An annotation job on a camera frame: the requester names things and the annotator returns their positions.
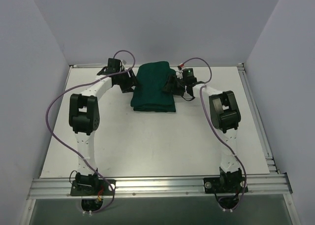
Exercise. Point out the dark green surgical cloth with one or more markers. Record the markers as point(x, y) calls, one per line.
point(148, 95)

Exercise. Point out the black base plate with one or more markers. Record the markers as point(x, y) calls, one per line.
point(100, 188)
point(219, 185)

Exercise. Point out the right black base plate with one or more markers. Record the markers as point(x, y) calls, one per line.
point(219, 185)

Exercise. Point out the rear aluminium rail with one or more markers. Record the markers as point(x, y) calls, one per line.
point(86, 65)

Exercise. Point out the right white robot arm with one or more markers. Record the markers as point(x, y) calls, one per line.
point(223, 115)

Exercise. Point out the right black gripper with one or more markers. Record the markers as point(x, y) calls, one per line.
point(171, 84)

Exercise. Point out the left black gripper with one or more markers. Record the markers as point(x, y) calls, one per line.
point(128, 81)

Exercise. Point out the front aluminium rail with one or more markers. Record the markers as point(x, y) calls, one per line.
point(175, 186)

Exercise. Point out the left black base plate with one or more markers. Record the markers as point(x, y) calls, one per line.
point(100, 188)

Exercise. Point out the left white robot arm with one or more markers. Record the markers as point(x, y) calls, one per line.
point(84, 118)

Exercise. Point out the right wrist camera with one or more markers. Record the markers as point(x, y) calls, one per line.
point(188, 76)

